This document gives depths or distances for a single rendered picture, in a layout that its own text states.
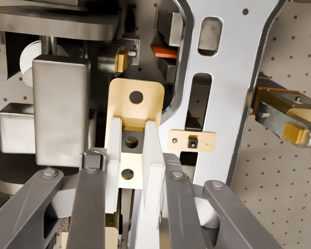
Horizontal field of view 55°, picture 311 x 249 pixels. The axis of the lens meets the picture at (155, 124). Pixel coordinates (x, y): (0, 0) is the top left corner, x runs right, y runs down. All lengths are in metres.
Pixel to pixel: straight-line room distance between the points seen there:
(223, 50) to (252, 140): 0.47
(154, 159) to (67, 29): 0.16
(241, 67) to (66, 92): 0.30
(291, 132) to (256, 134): 0.43
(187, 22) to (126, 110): 0.28
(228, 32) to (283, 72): 0.42
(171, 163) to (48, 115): 0.17
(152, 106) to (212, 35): 0.30
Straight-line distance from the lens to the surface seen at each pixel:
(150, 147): 0.17
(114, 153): 0.15
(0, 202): 0.68
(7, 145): 0.37
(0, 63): 0.42
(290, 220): 1.14
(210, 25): 0.49
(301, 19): 0.88
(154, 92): 0.21
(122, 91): 0.21
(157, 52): 0.64
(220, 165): 0.56
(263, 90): 0.60
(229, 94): 0.51
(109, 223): 0.52
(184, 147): 0.53
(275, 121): 0.52
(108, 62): 0.37
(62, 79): 0.29
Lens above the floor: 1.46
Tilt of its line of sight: 67 degrees down
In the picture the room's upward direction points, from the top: 167 degrees clockwise
